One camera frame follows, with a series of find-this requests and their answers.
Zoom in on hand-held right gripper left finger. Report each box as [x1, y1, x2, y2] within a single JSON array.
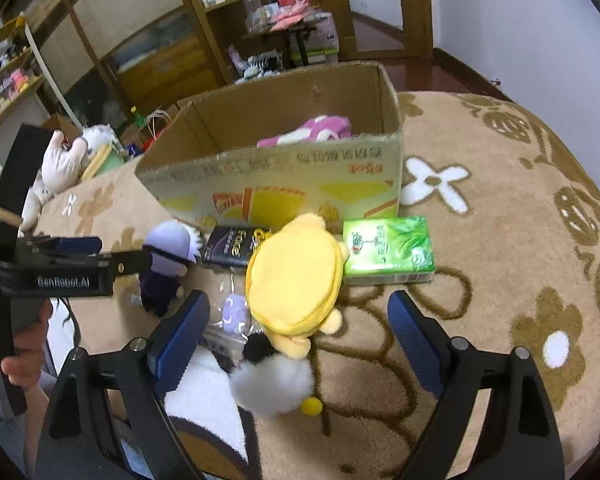
[[35, 290, 211, 480]]

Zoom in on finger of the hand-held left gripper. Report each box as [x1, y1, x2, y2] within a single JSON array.
[[111, 247, 153, 278], [55, 236, 103, 256]]

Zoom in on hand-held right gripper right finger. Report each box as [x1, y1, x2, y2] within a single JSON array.
[[387, 290, 566, 480]]

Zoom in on purple plush doll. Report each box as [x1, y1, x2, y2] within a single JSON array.
[[140, 220, 203, 317]]

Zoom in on bagged purple soft toy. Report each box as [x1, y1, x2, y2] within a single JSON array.
[[200, 267, 253, 356]]

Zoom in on green tissue pack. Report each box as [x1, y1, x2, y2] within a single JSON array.
[[342, 216, 437, 286]]

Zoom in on black tissue pack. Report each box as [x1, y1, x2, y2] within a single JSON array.
[[201, 226, 263, 268]]

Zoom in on yellow plush toy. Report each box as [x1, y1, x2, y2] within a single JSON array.
[[245, 212, 351, 361]]

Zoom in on printed cardboard box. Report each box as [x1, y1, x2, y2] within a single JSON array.
[[135, 60, 406, 241]]

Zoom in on person's left hand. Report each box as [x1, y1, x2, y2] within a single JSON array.
[[0, 300, 56, 391]]

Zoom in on large white cat plush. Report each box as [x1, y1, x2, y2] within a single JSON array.
[[20, 170, 53, 231]]

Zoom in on white long-limbed plush toy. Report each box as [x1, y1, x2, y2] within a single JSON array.
[[40, 130, 91, 196]]

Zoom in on green and yellow toy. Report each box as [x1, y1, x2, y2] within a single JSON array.
[[80, 142, 128, 181]]

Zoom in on white fluffy plush doll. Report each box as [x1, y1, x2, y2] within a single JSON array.
[[82, 124, 118, 153]]

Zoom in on red paper bag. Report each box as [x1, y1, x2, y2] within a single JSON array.
[[140, 110, 178, 153]]

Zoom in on tan floral blanket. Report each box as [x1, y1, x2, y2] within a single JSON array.
[[35, 91, 600, 480]]

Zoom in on white pole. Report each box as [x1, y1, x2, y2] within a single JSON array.
[[22, 25, 81, 126]]

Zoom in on wooden wardrobe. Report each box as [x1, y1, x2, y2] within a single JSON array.
[[0, 0, 231, 126]]

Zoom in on pink plush toy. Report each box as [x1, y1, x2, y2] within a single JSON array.
[[256, 115, 353, 148]]

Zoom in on wooden corner shelf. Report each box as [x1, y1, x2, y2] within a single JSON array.
[[167, 0, 291, 86]]

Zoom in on small folding table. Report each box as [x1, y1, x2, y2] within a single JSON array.
[[245, 12, 331, 68]]

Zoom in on pink cloths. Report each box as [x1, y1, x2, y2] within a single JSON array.
[[270, 0, 316, 31]]

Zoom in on plastic storage box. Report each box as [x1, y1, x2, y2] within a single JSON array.
[[290, 12, 341, 63]]

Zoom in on wooden door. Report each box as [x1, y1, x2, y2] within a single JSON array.
[[300, 0, 433, 61]]

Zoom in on wall shelf with figurines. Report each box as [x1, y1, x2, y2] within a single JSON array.
[[0, 12, 48, 133]]

